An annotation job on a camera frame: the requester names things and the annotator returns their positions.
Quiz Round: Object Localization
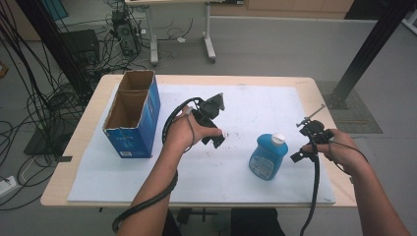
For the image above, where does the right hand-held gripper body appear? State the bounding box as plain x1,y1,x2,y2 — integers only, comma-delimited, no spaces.
295,103,336,147

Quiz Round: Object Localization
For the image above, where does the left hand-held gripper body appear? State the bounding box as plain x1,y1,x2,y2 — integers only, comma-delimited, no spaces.
191,92,226,132

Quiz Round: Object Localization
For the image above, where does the blue bottle with white cap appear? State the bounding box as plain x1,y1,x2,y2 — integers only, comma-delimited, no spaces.
248,132,290,182

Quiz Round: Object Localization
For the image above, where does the person's left hand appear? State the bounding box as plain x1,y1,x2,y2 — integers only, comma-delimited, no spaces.
162,105,227,155

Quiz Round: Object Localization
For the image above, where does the person's right hand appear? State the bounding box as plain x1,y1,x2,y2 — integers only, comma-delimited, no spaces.
301,128,370,177

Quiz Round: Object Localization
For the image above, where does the white foam mat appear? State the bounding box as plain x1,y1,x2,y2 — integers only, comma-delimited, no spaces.
67,83,337,205

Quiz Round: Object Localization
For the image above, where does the blue cardboard box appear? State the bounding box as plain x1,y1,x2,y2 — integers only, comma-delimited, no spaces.
102,69,161,159

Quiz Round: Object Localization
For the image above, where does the person's right leg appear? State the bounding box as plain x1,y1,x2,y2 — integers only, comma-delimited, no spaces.
229,207,287,236

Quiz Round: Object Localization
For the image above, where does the person's leg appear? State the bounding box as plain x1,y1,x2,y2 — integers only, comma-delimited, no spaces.
229,207,287,236
161,208,183,236

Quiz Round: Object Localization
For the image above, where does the black table base bar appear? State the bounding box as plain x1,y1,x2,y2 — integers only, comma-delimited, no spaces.
176,206,219,225

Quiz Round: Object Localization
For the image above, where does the white desk with legs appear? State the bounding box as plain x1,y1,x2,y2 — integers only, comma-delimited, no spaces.
125,0,227,66

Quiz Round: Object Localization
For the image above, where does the person's left leg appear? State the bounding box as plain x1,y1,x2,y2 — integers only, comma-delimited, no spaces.
161,208,183,236

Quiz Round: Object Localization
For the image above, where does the black computer tower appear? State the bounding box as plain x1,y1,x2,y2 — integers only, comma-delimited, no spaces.
111,9,143,57

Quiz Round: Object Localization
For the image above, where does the wooden cabinet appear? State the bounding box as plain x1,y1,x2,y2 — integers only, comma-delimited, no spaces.
209,0,356,20

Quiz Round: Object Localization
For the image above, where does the black box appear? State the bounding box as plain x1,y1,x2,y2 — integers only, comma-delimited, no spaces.
61,29,100,67

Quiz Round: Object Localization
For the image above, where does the black floor plate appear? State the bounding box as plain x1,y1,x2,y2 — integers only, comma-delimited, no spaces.
23,126,82,156

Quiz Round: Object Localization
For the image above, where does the blue panel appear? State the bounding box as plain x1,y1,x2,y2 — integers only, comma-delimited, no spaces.
40,0,70,22

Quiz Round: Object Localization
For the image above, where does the white power strip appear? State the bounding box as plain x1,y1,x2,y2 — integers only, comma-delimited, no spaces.
0,175,18,199

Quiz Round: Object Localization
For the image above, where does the thin grey wire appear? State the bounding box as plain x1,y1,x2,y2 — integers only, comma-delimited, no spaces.
183,107,197,154

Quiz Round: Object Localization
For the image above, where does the thick black right gripper cable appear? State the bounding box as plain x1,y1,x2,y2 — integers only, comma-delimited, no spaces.
298,142,322,236

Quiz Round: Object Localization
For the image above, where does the thick black gripper cable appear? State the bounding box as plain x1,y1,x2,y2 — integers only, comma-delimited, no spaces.
111,96,205,234
298,142,322,236

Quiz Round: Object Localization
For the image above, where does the thin dark wire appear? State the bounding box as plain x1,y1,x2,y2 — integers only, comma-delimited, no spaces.
328,140,371,176

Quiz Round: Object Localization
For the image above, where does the thick black left gripper cable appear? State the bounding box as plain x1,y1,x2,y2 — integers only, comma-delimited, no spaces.
111,96,205,234

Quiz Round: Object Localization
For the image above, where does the black metal post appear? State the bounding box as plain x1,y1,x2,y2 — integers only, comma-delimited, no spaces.
14,0,94,99
326,0,417,111

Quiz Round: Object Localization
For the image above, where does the tangle of black floor cables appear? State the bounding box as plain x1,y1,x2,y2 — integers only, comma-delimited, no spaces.
0,0,195,210

